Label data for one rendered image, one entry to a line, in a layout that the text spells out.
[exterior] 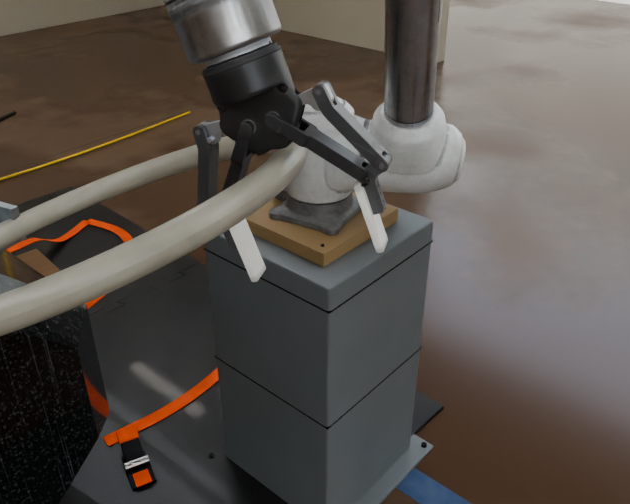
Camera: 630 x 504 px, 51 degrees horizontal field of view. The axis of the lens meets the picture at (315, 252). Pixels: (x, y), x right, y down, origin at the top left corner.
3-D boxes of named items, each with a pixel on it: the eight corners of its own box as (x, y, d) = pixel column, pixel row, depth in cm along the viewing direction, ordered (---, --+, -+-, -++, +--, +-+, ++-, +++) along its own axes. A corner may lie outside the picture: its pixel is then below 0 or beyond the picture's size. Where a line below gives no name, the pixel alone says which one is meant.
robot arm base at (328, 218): (293, 184, 172) (293, 164, 169) (370, 203, 162) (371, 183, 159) (252, 213, 159) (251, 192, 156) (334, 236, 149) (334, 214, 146)
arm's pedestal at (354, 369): (311, 375, 233) (310, 163, 191) (433, 448, 205) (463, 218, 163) (201, 460, 201) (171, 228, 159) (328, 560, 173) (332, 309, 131)
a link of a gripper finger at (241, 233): (231, 219, 66) (225, 221, 66) (257, 281, 68) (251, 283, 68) (242, 209, 68) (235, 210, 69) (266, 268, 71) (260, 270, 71)
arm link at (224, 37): (191, 2, 64) (215, 63, 66) (147, 12, 56) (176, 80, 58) (275, -33, 61) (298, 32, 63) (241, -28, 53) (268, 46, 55)
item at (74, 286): (-224, 369, 68) (-242, 344, 67) (112, 185, 105) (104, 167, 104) (63, 368, 40) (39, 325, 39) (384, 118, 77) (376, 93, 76)
